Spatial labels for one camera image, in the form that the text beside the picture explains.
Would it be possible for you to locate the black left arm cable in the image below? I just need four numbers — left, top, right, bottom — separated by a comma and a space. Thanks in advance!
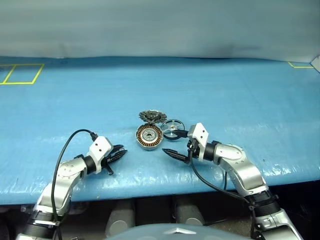
50, 129, 99, 240

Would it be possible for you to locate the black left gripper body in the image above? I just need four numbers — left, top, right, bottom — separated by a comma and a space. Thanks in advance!
100, 145, 119, 177

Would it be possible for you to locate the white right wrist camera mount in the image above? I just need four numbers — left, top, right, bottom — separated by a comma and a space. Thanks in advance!
187, 122, 210, 160

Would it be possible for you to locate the silver spoked rotor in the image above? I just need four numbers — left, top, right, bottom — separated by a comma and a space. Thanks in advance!
160, 119, 186, 141

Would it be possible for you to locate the blue plastic table cover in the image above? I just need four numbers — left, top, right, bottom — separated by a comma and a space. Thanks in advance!
0, 56, 320, 206

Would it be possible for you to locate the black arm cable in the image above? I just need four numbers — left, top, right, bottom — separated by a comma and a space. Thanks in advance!
188, 141, 259, 238
50, 129, 99, 240

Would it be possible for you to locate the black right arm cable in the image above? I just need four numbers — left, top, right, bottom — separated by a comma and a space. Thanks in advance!
188, 141, 259, 238

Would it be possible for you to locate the grey robot torso with emblem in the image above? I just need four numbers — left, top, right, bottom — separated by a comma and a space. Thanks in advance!
104, 223, 251, 240

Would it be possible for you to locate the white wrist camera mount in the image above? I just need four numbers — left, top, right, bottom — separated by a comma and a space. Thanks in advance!
88, 136, 113, 175
187, 122, 210, 160

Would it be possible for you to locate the silver round motor housing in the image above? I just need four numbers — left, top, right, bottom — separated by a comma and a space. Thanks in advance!
135, 123, 164, 151

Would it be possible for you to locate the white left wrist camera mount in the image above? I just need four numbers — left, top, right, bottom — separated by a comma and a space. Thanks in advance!
88, 136, 113, 175

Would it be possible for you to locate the grey rounded cylinder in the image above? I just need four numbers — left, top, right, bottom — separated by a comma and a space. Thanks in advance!
174, 197, 206, 226
104, 199, 136, 238

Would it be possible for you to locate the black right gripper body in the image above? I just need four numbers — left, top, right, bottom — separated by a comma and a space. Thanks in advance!
185, 138, 201, 165

